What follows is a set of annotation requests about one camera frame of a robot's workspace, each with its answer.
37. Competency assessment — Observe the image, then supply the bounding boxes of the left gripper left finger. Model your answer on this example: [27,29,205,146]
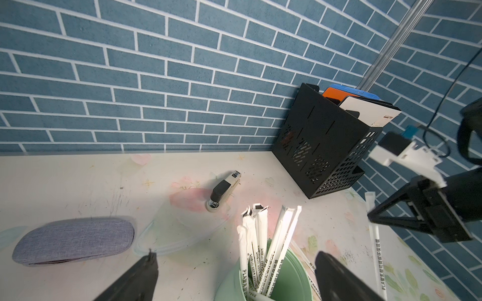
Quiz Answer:
[95,252,159,301]

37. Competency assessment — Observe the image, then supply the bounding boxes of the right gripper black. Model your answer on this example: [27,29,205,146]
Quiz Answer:
[367,168,481,243]

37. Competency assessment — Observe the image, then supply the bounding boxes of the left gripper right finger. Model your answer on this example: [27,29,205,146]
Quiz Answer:
[315,252,383,301]

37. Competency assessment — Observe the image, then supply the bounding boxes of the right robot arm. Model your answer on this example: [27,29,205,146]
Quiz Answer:
[367,100,481,243]

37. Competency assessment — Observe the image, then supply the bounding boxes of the wrapped straws in cup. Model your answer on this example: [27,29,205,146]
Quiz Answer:
[237,203,303,300]

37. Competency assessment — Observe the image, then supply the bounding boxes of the green cylindrical cup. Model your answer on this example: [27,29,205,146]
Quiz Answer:
[214,248,313,301]

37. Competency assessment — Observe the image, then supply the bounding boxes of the purple fabric glasses case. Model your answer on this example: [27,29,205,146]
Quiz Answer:
[12,218,135,267]

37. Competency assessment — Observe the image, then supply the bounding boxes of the black mesh file holder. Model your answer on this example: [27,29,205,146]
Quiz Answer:
[272,84,382,199]

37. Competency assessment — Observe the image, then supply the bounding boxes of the blue folder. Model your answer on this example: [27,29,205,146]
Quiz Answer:
[330,84,381,100]

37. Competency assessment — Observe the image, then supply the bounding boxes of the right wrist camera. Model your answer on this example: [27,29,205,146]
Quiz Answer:
[369,132,447,188]

